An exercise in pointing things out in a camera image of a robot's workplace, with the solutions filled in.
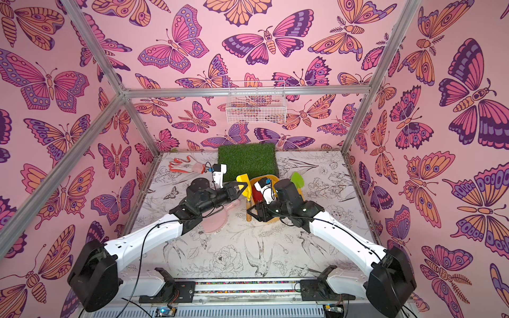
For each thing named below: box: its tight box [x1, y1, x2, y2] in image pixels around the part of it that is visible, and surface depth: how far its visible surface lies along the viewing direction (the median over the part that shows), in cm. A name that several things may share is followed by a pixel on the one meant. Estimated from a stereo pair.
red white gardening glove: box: [168, 155, 207, 174], surface depth 115 cm
